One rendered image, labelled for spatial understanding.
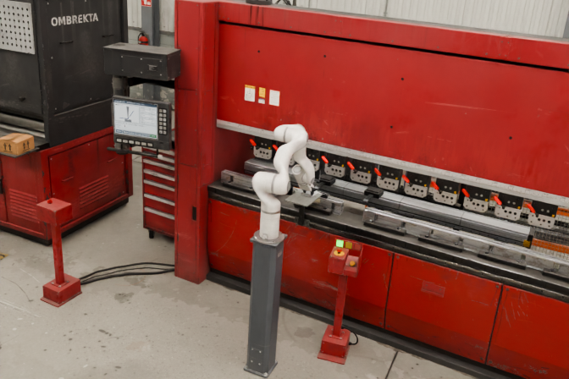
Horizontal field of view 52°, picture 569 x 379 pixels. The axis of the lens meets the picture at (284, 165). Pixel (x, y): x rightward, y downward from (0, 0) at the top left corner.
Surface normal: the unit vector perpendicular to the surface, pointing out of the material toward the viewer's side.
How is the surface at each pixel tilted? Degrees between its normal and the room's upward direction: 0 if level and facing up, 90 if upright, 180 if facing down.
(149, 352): 0
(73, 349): 0
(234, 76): 90
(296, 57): 90
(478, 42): 90
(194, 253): 90
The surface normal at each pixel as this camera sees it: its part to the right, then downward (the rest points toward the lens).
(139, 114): -0.24, 0.33
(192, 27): -0.47, 0.29
